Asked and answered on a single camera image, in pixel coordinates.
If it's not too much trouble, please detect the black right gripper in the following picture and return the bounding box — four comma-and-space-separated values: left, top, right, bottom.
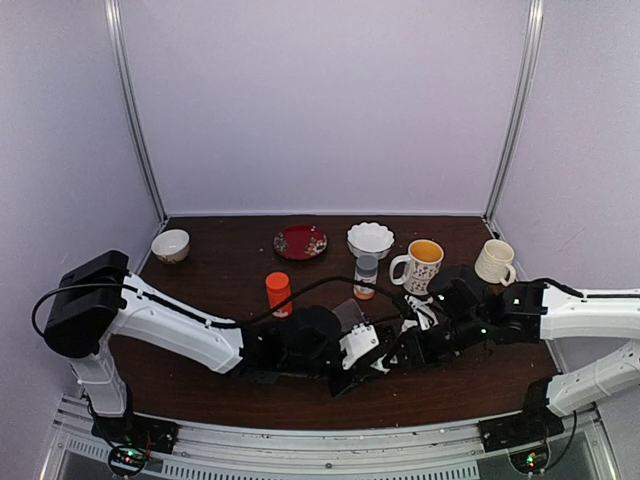
383, 312, 488, 373

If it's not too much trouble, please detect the clear plastic pill organizer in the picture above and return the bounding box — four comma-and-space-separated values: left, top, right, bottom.
332, 298, 365, 333

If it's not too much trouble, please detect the orange pill bottle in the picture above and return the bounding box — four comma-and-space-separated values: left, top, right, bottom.
265, 272, 293, 318

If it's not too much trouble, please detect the grey cap pill bottle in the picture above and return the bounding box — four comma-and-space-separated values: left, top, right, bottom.
353, 255, 378, 300

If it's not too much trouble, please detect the small white dropper bottle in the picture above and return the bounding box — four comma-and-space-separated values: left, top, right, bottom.
370, 360, 390, 375

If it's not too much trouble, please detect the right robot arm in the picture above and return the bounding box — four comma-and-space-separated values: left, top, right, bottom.
390, 265, 639, 442

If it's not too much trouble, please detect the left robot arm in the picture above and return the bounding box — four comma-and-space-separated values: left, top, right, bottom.
40, 250, 392, 444

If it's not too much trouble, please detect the cream ribbed mug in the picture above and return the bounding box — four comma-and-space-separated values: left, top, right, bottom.
474, 239, 517, 287

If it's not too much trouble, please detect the floral mug yellow inside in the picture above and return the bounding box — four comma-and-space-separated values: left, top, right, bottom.
389, 239, 444, 296

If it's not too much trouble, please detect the red floral plate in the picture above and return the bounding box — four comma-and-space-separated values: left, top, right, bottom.
272, 225, 328, 261

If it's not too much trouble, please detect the white scalloped bowl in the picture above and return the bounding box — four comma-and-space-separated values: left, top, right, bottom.
347, 222, 395, 260

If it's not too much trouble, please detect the white ceramic bowl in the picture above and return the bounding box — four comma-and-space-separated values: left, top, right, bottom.
151, 229, 190, 264

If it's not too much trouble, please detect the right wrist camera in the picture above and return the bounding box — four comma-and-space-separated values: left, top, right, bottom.
401, 294, 440, 333

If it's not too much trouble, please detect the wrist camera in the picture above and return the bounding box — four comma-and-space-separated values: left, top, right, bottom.
339, 323, 396, 371
401, 294, 440, 333

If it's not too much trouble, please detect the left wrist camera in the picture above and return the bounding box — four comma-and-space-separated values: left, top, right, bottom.
339, 323, 396, 371

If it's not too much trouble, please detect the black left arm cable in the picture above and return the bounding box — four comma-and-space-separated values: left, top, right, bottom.
30, 275, 409, 341

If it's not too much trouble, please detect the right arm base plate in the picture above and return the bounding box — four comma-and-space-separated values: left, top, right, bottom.
478, 409, 565, 452

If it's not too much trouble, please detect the aluminium front rail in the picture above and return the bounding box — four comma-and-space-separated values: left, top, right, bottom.
35, 395, 623, 479

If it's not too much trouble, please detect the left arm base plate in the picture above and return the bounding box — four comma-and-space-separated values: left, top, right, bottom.
88, 406, 179, 454

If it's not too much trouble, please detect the right aluminium frame post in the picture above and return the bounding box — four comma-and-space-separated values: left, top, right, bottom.
483, 0, 544, 226

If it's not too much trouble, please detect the aluminium frame post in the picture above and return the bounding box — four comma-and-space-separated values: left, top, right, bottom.
104, 0, 168, 223
483, 0, 544, 226

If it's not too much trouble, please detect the left aluminium frame post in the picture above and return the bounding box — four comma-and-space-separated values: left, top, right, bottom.
104, 0, 168, 223

